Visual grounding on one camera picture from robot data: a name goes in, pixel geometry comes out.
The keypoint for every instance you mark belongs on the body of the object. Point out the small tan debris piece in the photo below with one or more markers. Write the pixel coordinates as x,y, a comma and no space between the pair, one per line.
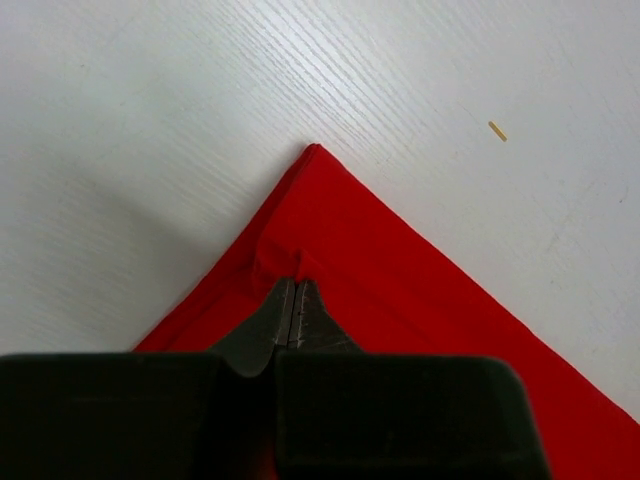
498,131

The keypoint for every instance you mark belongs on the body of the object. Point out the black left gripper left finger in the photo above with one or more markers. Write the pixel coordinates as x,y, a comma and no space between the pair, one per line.
207,415

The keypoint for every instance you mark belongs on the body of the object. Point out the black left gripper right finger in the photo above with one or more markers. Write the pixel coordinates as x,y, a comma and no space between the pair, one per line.
343,413

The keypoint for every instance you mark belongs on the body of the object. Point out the red t shirt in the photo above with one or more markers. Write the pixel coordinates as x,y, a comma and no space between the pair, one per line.
394,292

